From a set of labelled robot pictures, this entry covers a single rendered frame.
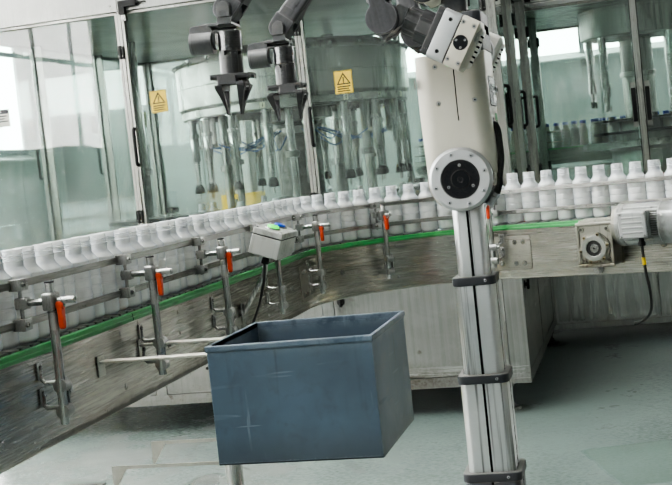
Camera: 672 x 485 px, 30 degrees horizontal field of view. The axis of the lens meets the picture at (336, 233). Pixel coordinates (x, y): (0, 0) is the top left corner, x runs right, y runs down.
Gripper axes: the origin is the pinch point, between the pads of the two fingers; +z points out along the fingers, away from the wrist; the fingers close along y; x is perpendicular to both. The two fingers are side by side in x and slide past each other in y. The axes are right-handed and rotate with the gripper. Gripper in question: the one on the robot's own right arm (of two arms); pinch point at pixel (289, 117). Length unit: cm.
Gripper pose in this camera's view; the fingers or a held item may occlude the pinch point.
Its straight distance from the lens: 352.3
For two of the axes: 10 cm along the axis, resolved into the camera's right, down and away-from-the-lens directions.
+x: -2.2, 0.8, -9.7
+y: -9.7, 0.8, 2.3
